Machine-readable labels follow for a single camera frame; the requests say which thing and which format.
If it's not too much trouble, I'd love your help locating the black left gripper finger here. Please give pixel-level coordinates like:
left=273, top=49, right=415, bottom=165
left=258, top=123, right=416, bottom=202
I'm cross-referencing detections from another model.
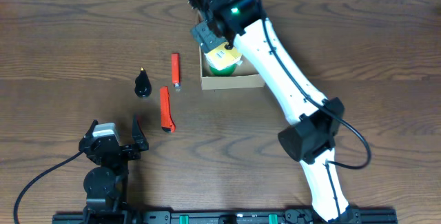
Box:
left=84, top=119, right=99, bottom=138
left=132, top=115, right=149, bottom=151

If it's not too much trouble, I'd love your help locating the yellow sticky note pad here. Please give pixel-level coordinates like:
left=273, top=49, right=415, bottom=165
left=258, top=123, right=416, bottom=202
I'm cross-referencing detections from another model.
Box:
left=205, top=42, right=242, bottom=70

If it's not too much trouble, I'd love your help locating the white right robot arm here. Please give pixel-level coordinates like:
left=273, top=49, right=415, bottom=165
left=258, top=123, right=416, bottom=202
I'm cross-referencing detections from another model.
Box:
left=188, top=0, right=349, bottom=223

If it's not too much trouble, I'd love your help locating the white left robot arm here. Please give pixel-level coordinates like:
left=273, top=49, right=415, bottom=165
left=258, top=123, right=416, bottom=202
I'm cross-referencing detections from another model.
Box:
left=79, top=120, right=145, bottom=218

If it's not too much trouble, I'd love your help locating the red utility knife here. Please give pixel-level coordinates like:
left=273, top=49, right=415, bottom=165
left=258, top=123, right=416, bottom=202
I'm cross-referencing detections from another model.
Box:
left=160, top=86, right=176, bottom=132

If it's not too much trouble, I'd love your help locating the black correction tape dispenser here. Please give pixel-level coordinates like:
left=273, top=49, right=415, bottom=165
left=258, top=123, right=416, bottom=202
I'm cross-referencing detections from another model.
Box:
left=134, top=67, right=152, bottom=98

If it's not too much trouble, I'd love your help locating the green tape roll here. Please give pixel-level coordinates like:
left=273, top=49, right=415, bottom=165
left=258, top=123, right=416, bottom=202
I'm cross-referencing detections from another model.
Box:
left=205, top=54, right=237, bottom=77

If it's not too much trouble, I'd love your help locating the brown cardboard box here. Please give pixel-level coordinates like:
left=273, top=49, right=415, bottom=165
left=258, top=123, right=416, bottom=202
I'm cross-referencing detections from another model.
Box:
left=199, top=48, right=265, bottom=90

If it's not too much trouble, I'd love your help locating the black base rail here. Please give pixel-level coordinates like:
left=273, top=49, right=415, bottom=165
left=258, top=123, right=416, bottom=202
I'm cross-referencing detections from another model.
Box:
left=52, top=208, right=398, bottom=224

